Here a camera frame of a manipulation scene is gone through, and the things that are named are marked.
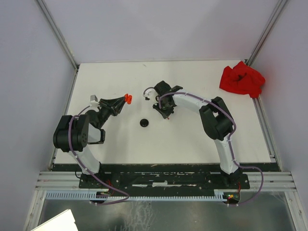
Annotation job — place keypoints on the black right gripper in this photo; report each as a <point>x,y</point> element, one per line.
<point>165,113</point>

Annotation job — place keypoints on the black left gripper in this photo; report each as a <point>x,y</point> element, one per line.
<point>108,104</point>

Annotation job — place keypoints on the orange earbud charging case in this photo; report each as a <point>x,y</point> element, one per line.
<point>128,98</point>

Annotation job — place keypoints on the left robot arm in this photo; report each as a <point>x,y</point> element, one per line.
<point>74,134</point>

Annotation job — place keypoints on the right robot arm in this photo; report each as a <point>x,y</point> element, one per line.
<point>217,121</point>

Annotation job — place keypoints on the black earbud charging case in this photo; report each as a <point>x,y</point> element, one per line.
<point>144,122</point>

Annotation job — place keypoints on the red cloth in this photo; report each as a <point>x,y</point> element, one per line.
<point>242,79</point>

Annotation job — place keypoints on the white paper sheet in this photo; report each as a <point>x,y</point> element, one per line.
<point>64,221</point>

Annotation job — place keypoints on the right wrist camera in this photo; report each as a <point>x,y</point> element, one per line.
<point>148,93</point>

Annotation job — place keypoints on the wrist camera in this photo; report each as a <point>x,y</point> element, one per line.
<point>148,93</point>
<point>94,101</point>

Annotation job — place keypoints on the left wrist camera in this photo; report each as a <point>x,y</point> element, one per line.
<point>94,101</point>

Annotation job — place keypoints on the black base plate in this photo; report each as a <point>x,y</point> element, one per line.
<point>206,176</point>

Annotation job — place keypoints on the white cable duct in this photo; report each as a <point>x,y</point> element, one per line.
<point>97,196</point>

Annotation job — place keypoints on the left aluminium frame post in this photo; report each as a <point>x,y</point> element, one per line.
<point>57,32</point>

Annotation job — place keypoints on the aluminium frame post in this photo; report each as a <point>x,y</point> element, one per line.
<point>272,21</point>
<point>57,32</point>

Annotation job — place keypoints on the aluminium front rail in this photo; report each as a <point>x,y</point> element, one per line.
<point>273,181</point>

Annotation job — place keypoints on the right aluminium frame post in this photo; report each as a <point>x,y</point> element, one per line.
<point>272,21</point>

